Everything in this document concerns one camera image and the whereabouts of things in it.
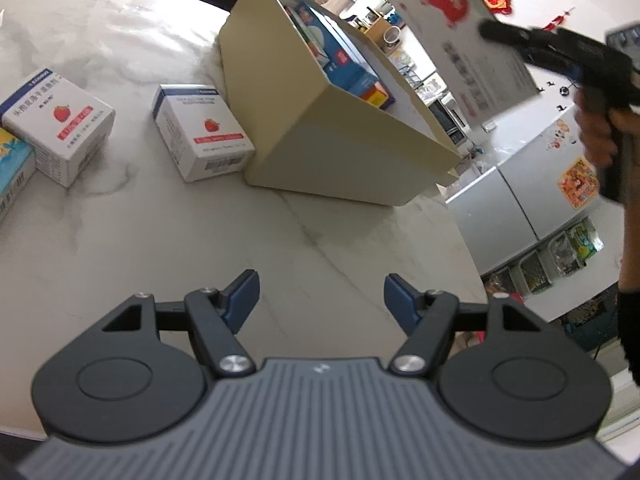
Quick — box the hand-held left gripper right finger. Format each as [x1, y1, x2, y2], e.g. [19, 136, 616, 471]
[384, 272, 543, 376]

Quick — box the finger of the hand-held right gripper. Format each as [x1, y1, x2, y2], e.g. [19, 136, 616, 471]
[479, 19, 531, 60]

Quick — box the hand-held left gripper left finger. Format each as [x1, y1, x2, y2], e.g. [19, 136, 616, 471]
[102, 269, 261, 378]

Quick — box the white red-print box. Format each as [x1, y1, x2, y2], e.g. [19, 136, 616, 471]
[389, 0, 541, 127]

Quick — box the yellow orange medicine box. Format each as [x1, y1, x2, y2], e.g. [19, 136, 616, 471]
[366, 85, 397, 111]

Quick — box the white strawberry print box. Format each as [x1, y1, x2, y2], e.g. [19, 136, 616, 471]
[0, 66, 117, 188]
[152, 84, 256, 182]

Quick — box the beige cardboard box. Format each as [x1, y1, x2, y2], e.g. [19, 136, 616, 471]
[217, 0, 463, 207]

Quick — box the blue cartoon medicine box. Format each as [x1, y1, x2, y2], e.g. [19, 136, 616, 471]
[285, 2, 351, 81]

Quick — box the teal yellow white box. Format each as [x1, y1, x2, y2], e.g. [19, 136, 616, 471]
[0, 127, 37, 223]

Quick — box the white marble desktop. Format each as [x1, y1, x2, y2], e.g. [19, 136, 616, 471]
[0, 0, 488, 441]

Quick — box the person's right hand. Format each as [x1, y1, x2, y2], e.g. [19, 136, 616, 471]
[574, 85, 640, 168]

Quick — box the black microwave oven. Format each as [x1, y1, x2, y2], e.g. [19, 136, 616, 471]
[429, 97, 471, 147]

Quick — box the colourful fridge sticker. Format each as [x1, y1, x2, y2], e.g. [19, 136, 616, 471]
[557, 156, 599, 209]

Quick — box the wooden shelf cabinet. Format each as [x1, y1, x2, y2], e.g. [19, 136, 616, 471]
[320, 0, 401, 48]

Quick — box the white refrigerator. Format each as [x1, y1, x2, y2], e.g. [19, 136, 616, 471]
[445, 75, 626, 281]

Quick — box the plain blue medicine box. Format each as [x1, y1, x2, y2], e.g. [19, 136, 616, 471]
[322, 47, 383, 97]

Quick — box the red knot wall ornament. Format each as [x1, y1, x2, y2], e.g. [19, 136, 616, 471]
[476, 0, 516, 17]

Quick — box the red hanging string decoration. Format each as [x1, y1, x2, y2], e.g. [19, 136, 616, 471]
[542, 7, 576, 36]

